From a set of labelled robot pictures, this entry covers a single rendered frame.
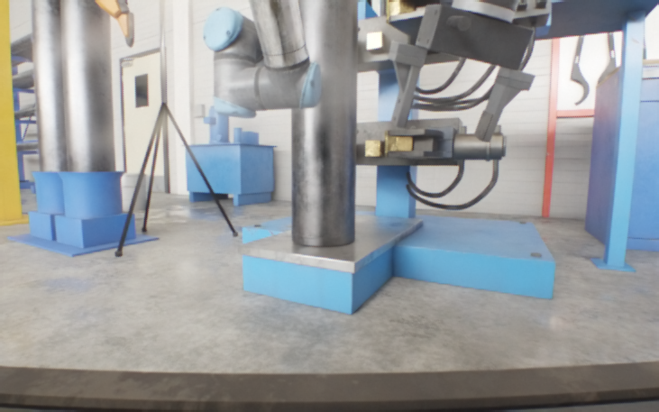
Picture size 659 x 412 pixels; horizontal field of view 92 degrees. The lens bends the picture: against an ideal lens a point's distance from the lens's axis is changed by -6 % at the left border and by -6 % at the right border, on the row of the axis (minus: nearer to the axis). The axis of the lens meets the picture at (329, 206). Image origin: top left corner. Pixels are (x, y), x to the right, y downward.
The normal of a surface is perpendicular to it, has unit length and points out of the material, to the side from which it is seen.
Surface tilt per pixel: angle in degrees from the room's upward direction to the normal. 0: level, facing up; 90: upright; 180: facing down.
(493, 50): 113
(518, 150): 90
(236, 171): 90
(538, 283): 90
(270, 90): 107
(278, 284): 90
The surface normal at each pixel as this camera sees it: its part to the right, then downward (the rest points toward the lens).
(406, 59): 0.12, 0.50
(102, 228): 0.89, 0.06
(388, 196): -0.46, 0.10
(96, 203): 0.59, 0.10
